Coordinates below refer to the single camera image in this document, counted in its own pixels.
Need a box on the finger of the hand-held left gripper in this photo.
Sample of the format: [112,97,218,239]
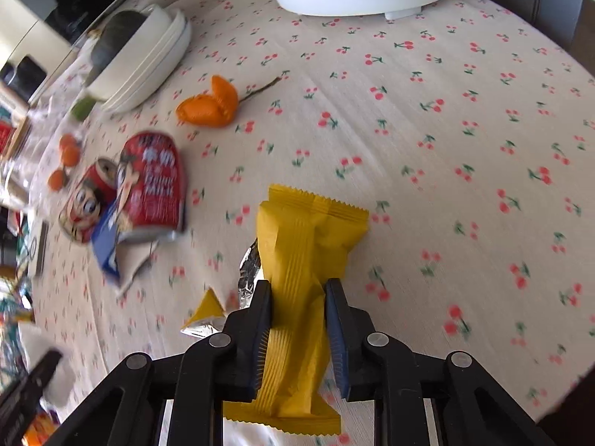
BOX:
[0,350,63,446]

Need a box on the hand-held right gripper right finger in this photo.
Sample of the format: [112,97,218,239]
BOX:
[324,279,559,446]

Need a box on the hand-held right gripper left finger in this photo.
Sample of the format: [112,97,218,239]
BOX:
[44,279,273,446]

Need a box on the yellow snack wrapper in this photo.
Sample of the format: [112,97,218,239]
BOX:
[223,185,370,436]

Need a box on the white tissue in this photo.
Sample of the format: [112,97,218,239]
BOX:
[19,323,75,405]

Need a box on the torn yellow foil wrapper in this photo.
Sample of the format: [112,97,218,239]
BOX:
[180,237,266,340]

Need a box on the blue milk carton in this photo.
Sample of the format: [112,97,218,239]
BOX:
[90,204,161,295]

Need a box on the large red drink can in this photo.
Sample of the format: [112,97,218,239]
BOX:
[118,131,187,242]

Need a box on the floral cherry tablecloth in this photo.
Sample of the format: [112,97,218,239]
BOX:
[19,0,595,446]

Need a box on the red cartoon drink can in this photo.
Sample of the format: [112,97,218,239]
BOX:
[59,158,119,245]

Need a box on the orange peel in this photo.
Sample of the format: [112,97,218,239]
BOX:
[176,75,240,128]

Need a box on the thin brown twig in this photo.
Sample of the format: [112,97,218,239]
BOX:
[238,75,283,103]

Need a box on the red food packet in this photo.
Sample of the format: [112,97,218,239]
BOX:
[0,118,19,159]

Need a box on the green fruit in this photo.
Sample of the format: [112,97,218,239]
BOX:
[71,95,96,122]

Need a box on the dark green pumpkin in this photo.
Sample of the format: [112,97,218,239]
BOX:
[88,10,149,84]

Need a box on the cream air fryer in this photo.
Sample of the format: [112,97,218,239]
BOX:
[0,0,73,103]

